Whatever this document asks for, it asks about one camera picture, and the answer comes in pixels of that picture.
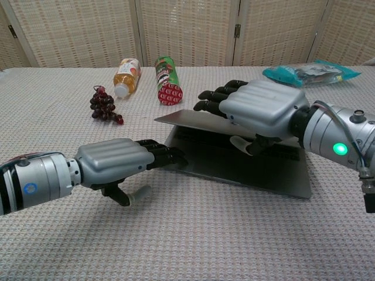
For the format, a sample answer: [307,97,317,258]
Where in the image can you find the yellow juice bottle white cap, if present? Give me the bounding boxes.
[113,58,142,98]

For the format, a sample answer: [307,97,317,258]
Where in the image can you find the teal plastic snack bag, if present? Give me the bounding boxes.
[262,60,362,88]

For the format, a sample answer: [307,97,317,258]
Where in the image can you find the silver grey laptop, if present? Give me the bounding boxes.
[154,109,312,200]

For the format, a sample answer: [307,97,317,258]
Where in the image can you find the dark red grape bunch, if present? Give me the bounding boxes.
[89,85,125,126]

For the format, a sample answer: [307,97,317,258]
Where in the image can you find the green Pringles can red lid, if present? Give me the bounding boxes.
[154,56,185,105]

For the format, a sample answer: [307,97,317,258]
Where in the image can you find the beige woven tablecloth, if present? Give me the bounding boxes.
[0,65,375,281]

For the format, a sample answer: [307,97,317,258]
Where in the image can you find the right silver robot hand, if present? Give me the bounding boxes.
[193,79,312,156]

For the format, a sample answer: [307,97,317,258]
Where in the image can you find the woven folding screen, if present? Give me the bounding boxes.
[0,0,375,71]

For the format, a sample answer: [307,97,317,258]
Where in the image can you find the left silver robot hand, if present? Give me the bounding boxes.
[67,138,189,207]

